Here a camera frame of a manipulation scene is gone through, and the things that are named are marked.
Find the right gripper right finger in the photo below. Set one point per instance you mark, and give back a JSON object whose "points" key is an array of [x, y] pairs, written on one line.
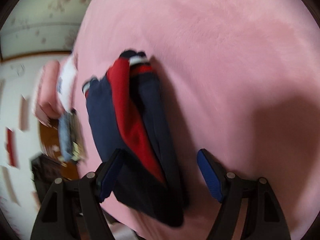
{"points": [[264, 216]]}

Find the black device with round holes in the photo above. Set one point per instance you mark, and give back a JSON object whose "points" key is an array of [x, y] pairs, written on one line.
{"points": [[45, 170]]}

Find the brown wooden headboard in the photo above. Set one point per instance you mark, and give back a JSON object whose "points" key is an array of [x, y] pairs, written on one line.
{"points": [[49, 140]]}

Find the pink fleece blanket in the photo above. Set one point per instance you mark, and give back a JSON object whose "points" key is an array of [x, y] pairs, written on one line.
{"points": [[239, 78]]}

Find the folded blue denim garment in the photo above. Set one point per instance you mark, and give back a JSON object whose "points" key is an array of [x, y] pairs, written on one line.
{"points": [[65, 138]]}

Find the pink pillow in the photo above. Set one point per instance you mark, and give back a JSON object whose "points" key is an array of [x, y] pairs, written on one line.
{"points": [[47, 103]]}

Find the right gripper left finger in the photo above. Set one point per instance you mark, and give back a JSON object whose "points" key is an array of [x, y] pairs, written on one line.
{"points": [[65, 199]]}

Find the white pillow with blue label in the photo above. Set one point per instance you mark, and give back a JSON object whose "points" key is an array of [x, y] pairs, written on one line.
{"points": [[65, 83]]}

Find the red and navy jacket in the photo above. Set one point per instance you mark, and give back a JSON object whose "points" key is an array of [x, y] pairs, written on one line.
{"points": [[126, 113]]}

